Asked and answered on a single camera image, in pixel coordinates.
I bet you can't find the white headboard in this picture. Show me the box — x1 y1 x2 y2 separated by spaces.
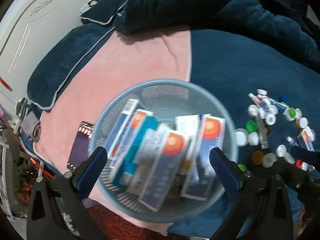
1 0 90 118

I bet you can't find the dark blue pillow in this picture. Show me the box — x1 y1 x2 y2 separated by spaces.
27 23 115 111
80 0 127 25

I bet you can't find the grey folded cloth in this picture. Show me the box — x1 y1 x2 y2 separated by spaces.
20 112 41 142

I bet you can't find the blue white ointment tube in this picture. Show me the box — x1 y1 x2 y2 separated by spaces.
258 94 289 115

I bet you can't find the black smartphone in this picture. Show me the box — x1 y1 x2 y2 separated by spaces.
67 121 94 172

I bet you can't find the pink blanket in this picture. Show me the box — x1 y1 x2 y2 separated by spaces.
32 26 193 235

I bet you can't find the red charging cable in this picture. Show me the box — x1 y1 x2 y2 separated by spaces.
0 117 54 181

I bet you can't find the dark blue fleece duvet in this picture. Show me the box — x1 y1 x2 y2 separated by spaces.
116 0 319 67

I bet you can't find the blue orange medicine box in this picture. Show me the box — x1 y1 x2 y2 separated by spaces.
181 114 226 201

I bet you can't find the light blue plastic basket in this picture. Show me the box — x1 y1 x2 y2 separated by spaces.
89 79 239 223

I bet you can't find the dark blue bed sheet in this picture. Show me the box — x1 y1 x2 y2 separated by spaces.
168 29 319 238

